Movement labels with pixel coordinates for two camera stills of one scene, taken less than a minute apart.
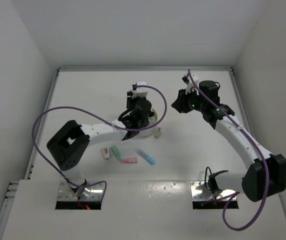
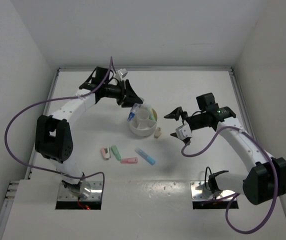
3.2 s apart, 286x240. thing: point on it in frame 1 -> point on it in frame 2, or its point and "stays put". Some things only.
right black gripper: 180,104 -> 176,114
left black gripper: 130,100 -> 130,98
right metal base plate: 199,192 stays put
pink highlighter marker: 134,160 stays put
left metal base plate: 66,193 stays put
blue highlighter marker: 150,160 stays put
